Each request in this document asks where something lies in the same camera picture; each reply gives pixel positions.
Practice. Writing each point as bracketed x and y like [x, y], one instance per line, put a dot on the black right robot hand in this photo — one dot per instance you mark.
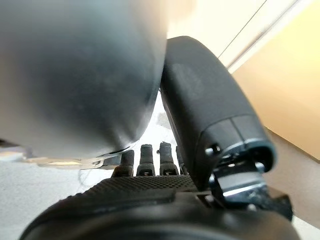
[200, 100]

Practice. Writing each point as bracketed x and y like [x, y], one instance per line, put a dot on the beige wooden panel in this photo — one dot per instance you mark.
[287, 87]

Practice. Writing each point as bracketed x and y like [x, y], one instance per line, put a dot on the grey rounded robot body shell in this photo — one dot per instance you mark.
[75, 75]

